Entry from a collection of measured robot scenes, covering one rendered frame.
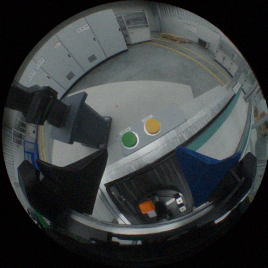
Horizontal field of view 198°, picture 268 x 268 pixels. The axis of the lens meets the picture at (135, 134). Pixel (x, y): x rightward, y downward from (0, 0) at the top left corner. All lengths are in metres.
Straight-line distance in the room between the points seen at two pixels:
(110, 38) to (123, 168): 3.07
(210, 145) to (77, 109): 0.43
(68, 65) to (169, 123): 2.81
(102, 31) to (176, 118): 2.94
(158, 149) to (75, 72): 2.89
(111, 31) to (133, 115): 2.93
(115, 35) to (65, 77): 1.92
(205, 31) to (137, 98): 8.25
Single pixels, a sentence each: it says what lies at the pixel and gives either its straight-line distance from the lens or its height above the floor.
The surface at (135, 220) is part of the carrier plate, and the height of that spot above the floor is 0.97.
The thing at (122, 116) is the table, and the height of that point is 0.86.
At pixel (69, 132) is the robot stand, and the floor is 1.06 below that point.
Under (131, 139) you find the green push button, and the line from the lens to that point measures 0.23.
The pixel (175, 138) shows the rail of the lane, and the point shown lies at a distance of 0.25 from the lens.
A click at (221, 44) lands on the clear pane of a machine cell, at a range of 5.27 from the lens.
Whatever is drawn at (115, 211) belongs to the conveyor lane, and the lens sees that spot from 0.33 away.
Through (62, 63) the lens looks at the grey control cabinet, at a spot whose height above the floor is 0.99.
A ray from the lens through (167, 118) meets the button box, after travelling 0.26.
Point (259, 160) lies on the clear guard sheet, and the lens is 0.47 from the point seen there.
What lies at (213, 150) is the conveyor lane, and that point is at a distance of 0.37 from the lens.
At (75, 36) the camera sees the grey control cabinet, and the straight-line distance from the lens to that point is 2.86.
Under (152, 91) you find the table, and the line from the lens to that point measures 0.44.
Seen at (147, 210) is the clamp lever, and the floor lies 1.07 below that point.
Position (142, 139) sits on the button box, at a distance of 0.24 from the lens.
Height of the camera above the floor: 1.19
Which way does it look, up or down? 74 degrees down
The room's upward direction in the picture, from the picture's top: 37 degrees counter-clockwise
